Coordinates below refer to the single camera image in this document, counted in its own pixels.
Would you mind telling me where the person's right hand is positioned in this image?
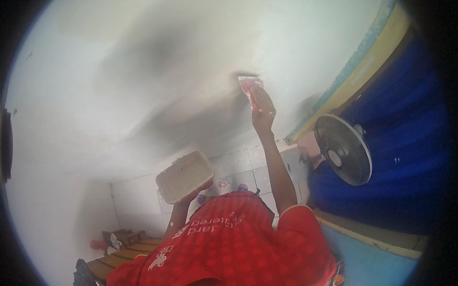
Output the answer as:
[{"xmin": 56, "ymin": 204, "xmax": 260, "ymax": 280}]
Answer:
[{"xmin": 250, "ymin": 86, "xmax": 277, "ymax": 135}]

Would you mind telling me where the person's left hand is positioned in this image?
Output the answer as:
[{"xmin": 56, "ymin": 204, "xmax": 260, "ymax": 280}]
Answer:
[{"xmin": 178, "ymin": 178, "xmax": 215, "ymax": 207}]

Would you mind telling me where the red putty scraper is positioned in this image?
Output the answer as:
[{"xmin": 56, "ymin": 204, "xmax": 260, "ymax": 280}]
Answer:
[{"xmin": 238, "ymin": 76, "xmax": 265, "ymax": 112}]

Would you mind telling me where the white plaster tray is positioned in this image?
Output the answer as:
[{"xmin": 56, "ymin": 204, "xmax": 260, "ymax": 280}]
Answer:
[{"xmin": 155, "ymin": 150, "xmax": 216, "ymax": 205}]

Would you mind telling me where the person's body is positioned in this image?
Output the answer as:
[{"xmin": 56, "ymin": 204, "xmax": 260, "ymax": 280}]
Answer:
[{"xmin": 107, "ymin": 176, "xmax": 339, "ymax": 286}]

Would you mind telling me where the black standing fan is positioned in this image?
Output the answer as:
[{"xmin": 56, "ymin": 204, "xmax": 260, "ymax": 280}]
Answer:
[{"xmin": 314, "ymin": 114, "xmax": 373, "ymax": 187}]

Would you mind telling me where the pile of brown items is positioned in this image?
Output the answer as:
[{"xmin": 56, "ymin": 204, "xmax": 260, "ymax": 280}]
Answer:
[{"xmin": 102, "ymin": 229, "xmax": 147, "ymax": 249}]

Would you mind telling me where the wooden slatted bench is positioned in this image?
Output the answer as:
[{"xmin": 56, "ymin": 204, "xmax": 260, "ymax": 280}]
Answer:
[{"xmin": 86, "ymin": 237, "xmax": 166, "ymax": 284}]

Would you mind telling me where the blue curtain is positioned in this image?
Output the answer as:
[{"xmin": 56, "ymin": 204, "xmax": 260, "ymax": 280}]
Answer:
[{"xmin": 308, "ymin": 34, "xmax": 452, "ymax": 236}]

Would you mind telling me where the black bag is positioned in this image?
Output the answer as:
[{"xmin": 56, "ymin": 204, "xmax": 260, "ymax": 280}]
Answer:
[{"xmin": 73, "ymin": 259, "xmax": 98, "ymax": 286}]

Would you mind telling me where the white wall box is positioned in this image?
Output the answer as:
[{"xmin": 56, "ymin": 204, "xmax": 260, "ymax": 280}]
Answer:
[{"xmin": 280, "ymin": 147, "xmax": 311, "ymax": 184}]

